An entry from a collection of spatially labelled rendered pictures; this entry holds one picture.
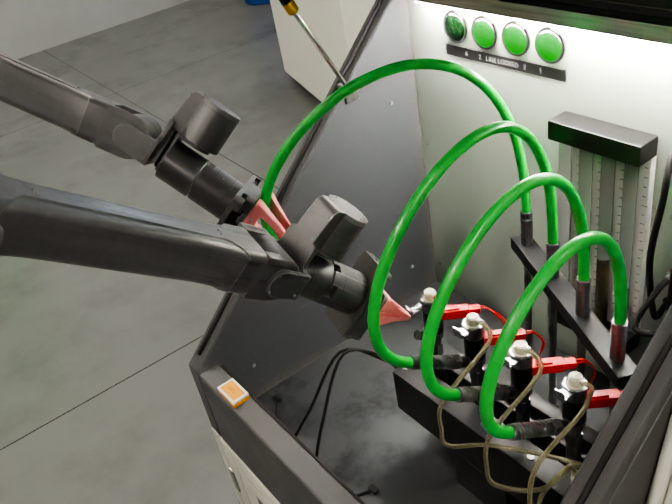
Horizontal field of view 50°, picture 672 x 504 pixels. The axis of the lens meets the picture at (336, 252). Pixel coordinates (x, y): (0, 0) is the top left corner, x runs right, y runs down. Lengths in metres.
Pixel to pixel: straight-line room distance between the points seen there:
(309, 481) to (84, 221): 0.54
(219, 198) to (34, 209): 0.38
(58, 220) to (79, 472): 1.99
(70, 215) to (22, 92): 0.41
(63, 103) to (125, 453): 1.72
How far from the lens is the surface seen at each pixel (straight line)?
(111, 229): 0.66
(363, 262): 0.94
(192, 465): 2.43
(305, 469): 1.05
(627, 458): 0.80
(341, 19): 3.77
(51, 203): 0.64
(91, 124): 0.98
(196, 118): 0.95
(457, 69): 0.95
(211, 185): 0.95
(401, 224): 0.79
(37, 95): 1.01
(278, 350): 1.31
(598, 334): 0.98
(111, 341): 3.04
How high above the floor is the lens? 1.75
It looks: 34 degrees down
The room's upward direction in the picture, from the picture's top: 11 degrees counter-clockwise
